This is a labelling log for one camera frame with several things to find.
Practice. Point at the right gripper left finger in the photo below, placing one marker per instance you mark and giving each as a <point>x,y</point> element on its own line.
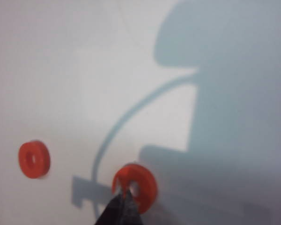
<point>114,211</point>

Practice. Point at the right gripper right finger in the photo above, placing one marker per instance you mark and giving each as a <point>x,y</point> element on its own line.
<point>131,213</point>

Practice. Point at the red letter o magnet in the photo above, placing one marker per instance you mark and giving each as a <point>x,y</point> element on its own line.
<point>147,185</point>
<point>34,159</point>

